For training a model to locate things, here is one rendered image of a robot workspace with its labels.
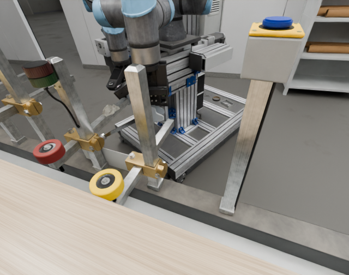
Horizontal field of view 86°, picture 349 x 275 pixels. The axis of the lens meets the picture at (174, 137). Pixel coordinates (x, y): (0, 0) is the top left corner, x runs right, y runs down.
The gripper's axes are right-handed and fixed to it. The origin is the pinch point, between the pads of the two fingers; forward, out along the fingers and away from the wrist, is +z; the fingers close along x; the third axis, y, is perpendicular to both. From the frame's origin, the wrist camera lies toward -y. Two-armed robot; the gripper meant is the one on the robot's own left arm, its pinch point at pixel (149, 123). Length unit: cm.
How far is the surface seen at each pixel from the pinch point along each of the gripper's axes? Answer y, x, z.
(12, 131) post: -68, 15, 14
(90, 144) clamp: -20.9, -3.4, 6.2
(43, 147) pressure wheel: -31.8, -9.4, 1.3
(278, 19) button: 25.0, -19.1, -31.3
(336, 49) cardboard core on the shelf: 193, 190, 36
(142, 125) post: 0.6, -10.6, -7.2
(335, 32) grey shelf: 203, 219, 24
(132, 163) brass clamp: -5.3, -9.3, 9.2
